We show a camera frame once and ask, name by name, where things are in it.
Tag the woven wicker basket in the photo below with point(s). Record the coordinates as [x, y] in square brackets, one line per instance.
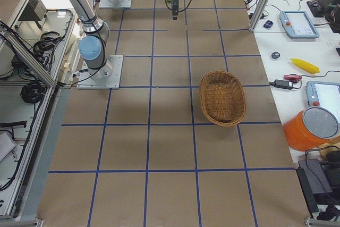
[222, 98]

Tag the dark blue pouch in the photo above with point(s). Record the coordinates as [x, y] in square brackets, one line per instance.
[268, 24]

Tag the round black puck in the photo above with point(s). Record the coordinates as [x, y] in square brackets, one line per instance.
[275, 55]

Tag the far blue teach pendant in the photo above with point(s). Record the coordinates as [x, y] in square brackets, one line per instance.
[298, 25]

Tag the blue teach pendant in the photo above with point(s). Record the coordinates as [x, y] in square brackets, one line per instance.
[323, 94]
[298, 25]

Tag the black power adapter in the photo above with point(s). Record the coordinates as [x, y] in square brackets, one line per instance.
[282, 84]

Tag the yellow toy corn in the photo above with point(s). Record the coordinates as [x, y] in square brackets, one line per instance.
[306, 66]

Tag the near blue teach pendant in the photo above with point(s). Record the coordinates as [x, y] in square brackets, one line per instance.
[323, 94]

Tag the orange bucket with grey lid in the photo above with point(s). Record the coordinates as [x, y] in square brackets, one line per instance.
[311, 128]

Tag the aluminium frame post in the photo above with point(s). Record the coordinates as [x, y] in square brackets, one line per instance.
[263, 1]

